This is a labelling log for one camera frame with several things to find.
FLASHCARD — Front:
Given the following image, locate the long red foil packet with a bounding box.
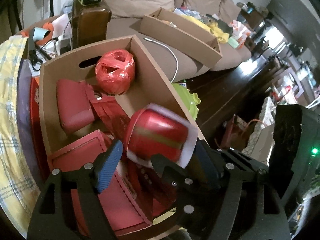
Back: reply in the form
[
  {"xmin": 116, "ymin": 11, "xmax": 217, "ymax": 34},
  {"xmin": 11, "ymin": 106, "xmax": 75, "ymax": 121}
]
[{"xmin": 81, "ymin": 81, "xmax": 130, "ymax": 141}]

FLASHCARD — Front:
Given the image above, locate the open box with clutter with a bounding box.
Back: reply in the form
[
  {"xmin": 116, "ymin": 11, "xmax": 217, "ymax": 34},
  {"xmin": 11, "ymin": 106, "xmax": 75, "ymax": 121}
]
[{"xmin": 17, "ymin": 14, "xmax": 73, "ymax": 75}]

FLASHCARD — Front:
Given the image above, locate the orange white paper bag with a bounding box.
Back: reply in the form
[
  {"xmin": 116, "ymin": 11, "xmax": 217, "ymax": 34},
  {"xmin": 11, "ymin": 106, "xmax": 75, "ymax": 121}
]
[{"xmin": 228, "ymin": 20, "xmax": 252, "ymax": 49}]

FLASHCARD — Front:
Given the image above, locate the red stitched box bag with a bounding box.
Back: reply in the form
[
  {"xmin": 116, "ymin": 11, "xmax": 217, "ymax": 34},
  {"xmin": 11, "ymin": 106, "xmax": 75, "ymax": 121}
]
[{"xmin": 47, "ymin": 130, "xmax": 152, "ymax": 236}]

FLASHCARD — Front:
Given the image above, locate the white charging cable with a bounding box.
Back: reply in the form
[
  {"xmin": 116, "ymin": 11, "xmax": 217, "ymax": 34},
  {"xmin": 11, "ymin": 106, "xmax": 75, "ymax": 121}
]
[{"xmin": 143, "ymin": 37, "xmax": 180, "ymax": 84}]

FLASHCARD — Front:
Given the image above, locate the dark wooden sofa armrest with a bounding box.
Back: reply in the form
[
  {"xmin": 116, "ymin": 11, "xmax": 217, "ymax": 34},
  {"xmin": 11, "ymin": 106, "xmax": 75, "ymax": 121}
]
[{"xmin": 71, "ymin": 0, "xmax": 112, "ymax": 48}]

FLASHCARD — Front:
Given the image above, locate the yellow plastic bag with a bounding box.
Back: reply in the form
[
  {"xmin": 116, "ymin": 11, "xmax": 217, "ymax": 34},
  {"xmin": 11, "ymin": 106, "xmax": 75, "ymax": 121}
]
[{"xmin": 182, "ymin": 15, "xmax": 233, "ymax": 44}]

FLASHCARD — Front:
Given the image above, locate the cardboard tray box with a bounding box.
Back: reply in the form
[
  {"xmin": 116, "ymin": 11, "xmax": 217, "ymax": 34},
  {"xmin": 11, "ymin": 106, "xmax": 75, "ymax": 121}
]
[{"xmin": 38, "ymin": 35, "xmax": 208, "ymax": 240}]

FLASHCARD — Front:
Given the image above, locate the green plastic kids case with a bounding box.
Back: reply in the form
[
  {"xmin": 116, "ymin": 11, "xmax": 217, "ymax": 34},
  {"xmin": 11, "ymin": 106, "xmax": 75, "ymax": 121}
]
[{"xmin": 172, "ymin": 83, "xmax": 201, "ymax": 120}]

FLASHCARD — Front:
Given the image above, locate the yellow plaid tablecloth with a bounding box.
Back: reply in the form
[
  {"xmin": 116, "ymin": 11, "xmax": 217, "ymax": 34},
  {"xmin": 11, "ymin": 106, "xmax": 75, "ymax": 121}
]
[{"xmin": 1, "ymin": 35, "xmax": 40, "ymax": 238}]

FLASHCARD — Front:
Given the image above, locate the dark red pouch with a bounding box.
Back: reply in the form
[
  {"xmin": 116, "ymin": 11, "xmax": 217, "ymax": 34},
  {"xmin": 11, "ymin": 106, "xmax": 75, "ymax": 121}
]
[{"xmin": 56, "ymin": 79, "xmax": 95, "ymax": 134}]

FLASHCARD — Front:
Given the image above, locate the red rounded tin box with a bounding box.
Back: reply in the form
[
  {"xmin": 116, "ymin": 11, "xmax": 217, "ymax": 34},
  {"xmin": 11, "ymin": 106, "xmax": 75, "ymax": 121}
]
[{"xmin": 124, "ymin": 103, "xmax": 199, "ymax": 168}]

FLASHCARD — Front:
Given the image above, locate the brown sofa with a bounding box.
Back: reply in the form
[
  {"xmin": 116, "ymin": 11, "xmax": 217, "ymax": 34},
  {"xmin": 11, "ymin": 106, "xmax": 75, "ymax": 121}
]
[{"xmin": 104, "ymin": 0, "xmax": 251, "ymax": 81}]

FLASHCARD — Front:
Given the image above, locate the cardboard tray on sofa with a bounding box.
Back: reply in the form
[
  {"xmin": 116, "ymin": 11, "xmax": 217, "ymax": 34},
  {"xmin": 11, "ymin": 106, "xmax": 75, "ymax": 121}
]
[{"xmin": 130, "ymin": 8, "xmax": 222, "ymax": 69}]

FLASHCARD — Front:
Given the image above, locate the red plastic twine ball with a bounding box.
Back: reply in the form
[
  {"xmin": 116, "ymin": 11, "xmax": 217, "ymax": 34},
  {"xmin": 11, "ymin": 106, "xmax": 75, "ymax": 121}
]
[{"xmin": 95, "ymin": 49, "xmax": 136, "ymax": 95}]

